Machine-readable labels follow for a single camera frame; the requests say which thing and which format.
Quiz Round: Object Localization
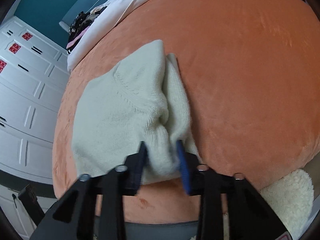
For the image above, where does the white pink duvet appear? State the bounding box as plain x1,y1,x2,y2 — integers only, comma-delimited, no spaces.
67,0,149,72

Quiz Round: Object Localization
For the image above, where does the dark clothes pile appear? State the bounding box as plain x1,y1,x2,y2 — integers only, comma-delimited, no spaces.
66,5,107,54

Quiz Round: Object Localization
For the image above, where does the white panelled wardrobe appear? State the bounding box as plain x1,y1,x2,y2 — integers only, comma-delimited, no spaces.
0,16,71,239

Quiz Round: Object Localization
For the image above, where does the white fluffy rug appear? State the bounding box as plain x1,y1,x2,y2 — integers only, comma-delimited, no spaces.
260,169,314,239

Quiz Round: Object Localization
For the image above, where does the cream knitted sweater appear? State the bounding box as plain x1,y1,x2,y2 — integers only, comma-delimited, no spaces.
71,40,197,184

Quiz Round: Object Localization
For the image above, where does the orange velvet bed cover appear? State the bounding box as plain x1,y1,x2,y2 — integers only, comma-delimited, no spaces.
51,0,320,224

